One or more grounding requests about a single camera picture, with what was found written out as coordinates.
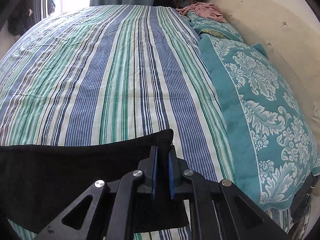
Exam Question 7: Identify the pink garment on bed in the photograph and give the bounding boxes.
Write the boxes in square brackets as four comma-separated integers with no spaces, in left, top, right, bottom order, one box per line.
[176,2,227,23]

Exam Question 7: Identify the black pants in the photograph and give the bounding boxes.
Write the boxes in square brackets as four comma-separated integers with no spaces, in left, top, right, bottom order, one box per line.
[1,129,174,233]

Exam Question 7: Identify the dark blue folded cloth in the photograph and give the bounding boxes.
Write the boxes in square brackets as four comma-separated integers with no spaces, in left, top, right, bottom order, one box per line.
[290,174,318,223]

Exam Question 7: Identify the dark hanging coats and bags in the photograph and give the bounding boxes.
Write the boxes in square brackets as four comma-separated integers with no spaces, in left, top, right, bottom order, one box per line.
[7,0,42,36]

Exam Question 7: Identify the cream padded headboard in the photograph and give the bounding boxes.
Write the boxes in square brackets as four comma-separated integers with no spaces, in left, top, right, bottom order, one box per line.
[211,0,319,138]

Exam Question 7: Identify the striped blue green bed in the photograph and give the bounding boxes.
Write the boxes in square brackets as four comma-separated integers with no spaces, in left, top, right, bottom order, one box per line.
[0,4,237,240]

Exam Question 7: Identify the teal floral pillow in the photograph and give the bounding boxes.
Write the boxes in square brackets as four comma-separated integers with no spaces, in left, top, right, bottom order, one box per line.
[199,34,319,210]

